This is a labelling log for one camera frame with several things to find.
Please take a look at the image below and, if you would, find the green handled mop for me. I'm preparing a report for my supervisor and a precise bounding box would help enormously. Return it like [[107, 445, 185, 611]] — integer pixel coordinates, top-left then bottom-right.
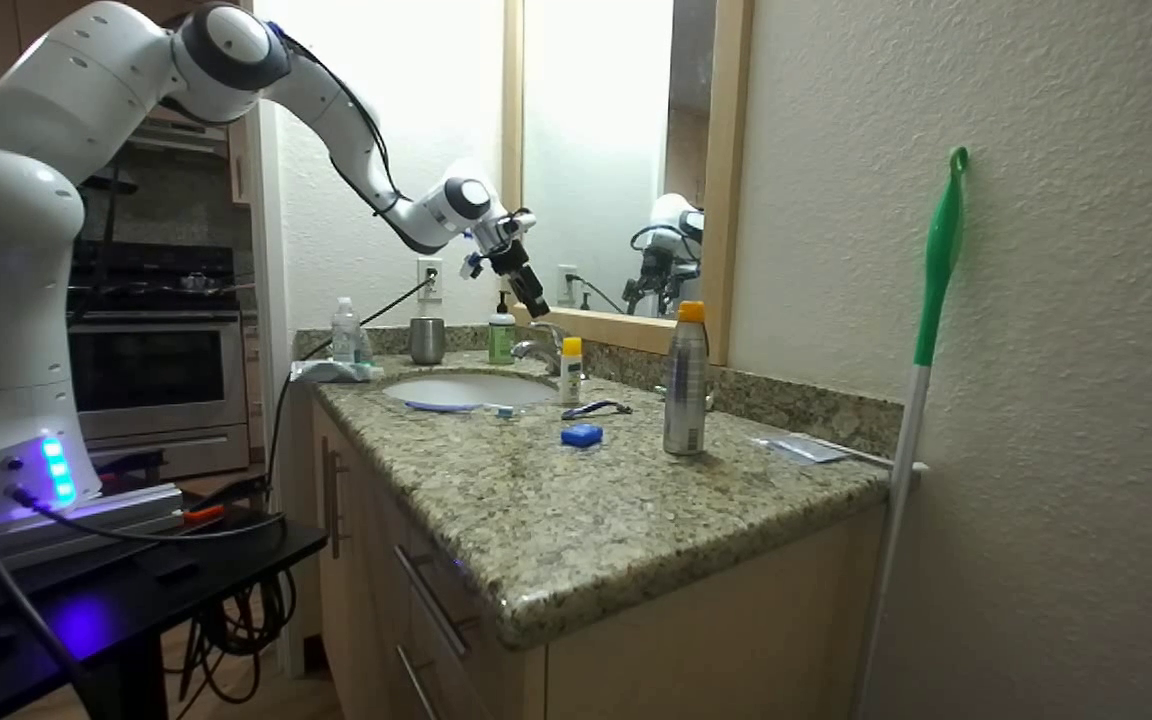
[[851, 140, 975, 720]]

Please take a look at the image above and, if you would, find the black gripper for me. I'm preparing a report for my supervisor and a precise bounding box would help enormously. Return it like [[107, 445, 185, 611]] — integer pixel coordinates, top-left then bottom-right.
[[465, 205, 557, 318]]

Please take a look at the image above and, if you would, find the green soap pump bottle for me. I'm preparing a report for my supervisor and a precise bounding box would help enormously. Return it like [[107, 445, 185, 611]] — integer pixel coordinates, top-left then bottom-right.
[[484, 283, 522, 366]]

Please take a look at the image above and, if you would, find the black robot cart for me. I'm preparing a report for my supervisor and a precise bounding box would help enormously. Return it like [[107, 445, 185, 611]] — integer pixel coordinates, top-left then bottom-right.
[[0, 507, 330, 720]]

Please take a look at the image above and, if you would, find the wood framed mirror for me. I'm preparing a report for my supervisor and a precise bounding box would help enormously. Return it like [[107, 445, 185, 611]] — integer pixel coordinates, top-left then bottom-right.
[[502, 0, 757, 366]]

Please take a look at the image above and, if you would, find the chrome sink faucet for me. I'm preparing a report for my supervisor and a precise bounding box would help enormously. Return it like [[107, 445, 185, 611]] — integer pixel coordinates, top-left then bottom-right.
[[518, 318, 563, 381]]

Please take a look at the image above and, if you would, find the white tube yellow cap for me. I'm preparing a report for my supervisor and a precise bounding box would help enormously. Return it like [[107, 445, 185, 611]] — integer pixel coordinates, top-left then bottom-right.
[[557, 333, 590, 413]]

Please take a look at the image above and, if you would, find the black camera cable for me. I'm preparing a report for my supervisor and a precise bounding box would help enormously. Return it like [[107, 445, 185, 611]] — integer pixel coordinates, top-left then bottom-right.
[[261, 274, 441, 529]]

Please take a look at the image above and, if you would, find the orange black clamp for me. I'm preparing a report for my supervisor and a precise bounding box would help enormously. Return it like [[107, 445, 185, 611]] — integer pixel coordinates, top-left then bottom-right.
[[171, 490, 261, 533]]

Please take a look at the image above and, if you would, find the white flat packet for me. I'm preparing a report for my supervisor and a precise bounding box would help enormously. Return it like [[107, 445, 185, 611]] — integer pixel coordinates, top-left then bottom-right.
[[762, 429, 865, 467]]

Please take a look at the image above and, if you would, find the white oval sink basin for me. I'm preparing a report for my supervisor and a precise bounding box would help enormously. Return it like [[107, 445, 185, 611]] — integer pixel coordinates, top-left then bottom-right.
[[379, 366, 569, 420]]

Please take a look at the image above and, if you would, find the granite bathroom vanity counter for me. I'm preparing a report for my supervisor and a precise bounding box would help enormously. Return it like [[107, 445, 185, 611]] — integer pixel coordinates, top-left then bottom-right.
[[307, 394, 896, 720]]

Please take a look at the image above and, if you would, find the black kitchen oven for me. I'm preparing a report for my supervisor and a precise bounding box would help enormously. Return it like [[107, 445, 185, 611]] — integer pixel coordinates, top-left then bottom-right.
[[65, 236, 263, 462]]

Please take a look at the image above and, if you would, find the small blue box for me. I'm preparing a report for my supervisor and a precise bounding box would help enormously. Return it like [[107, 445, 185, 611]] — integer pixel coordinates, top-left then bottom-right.
[[557, 415, 607, 453]]

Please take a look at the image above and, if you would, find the clear plastic bottle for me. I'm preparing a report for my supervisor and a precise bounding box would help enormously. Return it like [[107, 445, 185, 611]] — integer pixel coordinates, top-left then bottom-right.
[[330, 291, 370, 372]]

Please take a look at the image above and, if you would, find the stainless steel cup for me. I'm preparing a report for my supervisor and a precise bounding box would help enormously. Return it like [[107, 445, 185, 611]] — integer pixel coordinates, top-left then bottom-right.
[[410, 309, 450, 366]]

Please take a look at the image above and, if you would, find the aluminium robot base mount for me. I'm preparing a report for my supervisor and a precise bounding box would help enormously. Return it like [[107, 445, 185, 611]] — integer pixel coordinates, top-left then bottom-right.
[[0, 478, 194, 581]]

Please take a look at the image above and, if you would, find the silver spray can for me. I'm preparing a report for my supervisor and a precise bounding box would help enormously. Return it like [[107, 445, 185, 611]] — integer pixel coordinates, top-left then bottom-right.
[[660, 296, 716, 458]]

